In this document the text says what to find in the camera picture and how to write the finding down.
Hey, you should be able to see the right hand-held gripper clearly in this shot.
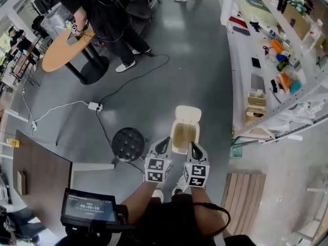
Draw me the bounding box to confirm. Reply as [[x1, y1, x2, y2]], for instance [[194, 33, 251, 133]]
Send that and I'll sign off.
[[182, 142, 211, 189]]

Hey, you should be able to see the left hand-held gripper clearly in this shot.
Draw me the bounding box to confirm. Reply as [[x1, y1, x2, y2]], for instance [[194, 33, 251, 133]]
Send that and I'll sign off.
[[144, 136, 173, 183]]

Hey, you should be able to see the cream trash bin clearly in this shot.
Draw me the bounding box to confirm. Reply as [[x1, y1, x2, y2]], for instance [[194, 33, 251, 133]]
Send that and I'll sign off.
[[170, 106, 202, 155]]

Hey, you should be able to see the cream trash bin lid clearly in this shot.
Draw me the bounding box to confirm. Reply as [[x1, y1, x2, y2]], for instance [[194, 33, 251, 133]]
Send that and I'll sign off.
[[175, 106, 202, 125]]

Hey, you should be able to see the person's left forearm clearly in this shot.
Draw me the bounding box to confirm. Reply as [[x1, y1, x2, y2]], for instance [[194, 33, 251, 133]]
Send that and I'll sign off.
[[119, 180, 157, 208]]

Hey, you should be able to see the person's right forearm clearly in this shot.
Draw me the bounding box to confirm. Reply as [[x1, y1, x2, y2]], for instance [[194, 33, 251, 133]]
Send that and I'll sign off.
[[191, 186, 231, 240]]

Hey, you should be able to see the person's white right shoe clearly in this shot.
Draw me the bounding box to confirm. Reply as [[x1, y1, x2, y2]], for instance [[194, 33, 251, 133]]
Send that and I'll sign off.
[[171, 175, 191, 196]]

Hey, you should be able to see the person's white shoe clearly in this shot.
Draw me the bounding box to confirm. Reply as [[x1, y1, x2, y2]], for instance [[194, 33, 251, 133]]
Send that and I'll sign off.
[[171, 175, 191, 196], [152, 188, 165, 203]]

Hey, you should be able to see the black tufted round stool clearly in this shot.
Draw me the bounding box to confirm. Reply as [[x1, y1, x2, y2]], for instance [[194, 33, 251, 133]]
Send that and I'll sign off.
[[111, 127, 146, 163]]

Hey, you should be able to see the green cutting mat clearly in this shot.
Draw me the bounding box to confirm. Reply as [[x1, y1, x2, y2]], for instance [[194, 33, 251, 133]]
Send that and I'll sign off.
[[230, 139, 243, 159]]

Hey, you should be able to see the person's white left shoe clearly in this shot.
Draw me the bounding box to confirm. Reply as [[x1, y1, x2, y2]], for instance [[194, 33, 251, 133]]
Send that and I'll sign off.
[[152, 188, 165, 203]]

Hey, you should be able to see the slatted wooden bench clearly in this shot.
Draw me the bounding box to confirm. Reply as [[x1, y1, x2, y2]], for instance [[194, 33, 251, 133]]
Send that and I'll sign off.
[[219, 172, 268, 237]]

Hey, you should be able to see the person's black clothing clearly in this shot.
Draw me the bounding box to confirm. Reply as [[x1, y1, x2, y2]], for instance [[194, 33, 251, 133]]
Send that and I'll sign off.
[[120, 193, 258, 246]]

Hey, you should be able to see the light wooden box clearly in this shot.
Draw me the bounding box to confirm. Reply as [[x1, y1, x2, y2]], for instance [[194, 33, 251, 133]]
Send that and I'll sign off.
[[244, 107, 268, 125], [246, 89, 268, 108]]

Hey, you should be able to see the white power strip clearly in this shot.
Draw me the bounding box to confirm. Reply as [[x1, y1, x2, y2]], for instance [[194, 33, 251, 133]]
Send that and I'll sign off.
[[88, 101, 104, 112]]

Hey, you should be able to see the black screen device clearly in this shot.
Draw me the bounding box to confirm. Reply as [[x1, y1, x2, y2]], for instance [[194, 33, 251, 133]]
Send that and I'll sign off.
[[60, 188, 118, 228]]

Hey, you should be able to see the grey metal plate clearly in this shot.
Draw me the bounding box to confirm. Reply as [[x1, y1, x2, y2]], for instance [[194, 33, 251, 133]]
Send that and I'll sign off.
[[250, 73, 267, 92]]

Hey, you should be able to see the orange bag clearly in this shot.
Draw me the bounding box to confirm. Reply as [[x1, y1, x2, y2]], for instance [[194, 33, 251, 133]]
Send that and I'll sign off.
[[276, 72, 292, 90]]

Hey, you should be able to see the teal cloth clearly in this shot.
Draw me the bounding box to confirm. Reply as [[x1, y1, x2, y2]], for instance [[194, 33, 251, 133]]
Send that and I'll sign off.
[[289, 80, 303, 95]]

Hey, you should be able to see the white shelf rack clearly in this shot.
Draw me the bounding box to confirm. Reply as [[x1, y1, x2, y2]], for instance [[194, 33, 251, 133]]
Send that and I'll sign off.
[[219, 0, 328, 145]]

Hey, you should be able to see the dark brown wooden desk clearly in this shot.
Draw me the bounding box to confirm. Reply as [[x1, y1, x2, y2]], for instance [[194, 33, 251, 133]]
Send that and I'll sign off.
[[12, 129, 74, 240]]

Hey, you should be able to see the blue round object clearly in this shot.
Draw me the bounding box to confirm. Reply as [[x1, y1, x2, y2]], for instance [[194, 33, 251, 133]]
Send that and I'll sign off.
[[276, 52, 291, 63]]

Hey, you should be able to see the black oval case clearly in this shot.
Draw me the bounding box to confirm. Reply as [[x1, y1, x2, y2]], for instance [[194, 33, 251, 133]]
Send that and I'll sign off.
[[232, 26, 251, 37]]

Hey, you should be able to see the orange pouch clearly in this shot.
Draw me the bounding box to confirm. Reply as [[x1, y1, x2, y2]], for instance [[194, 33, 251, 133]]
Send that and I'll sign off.
[[270, 39, 285, 54]]

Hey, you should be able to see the oval light wooden table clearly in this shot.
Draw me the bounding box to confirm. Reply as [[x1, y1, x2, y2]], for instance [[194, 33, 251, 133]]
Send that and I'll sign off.
[[41, 26, 110, 85]]

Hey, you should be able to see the dark red flat case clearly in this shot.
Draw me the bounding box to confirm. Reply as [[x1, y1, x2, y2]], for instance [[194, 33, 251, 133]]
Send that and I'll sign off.
[[228, 15, 248, 29]]

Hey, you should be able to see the small wooden block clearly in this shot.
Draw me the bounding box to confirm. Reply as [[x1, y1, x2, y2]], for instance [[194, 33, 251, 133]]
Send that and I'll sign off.
[[16, 170, 28, 196]]

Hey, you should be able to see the black office chair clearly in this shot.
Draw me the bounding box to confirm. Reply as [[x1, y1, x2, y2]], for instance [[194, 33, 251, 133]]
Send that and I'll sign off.
[[125, 0, 161, 19]]

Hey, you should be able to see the brown cardboard box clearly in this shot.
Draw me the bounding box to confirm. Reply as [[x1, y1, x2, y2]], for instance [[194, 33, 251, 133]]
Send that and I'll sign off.
[[281, 3, 311, 41]]

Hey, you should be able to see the clear plastic bottle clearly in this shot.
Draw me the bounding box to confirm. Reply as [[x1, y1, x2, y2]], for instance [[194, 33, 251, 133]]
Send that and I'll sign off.
[[306, 18, 324, 51]]

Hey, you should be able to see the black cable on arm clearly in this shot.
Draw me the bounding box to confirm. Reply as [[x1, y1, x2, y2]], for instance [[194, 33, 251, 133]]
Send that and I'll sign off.
[[192, 201, 232, 238]]

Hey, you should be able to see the black floor cable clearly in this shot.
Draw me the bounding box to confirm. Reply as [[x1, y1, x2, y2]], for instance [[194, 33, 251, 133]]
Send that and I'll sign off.
[[95, 53, 171, 174]]

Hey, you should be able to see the white power cable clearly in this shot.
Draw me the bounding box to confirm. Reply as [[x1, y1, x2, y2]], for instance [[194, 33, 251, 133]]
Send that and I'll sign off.
[[21, 88, 91, 132]]

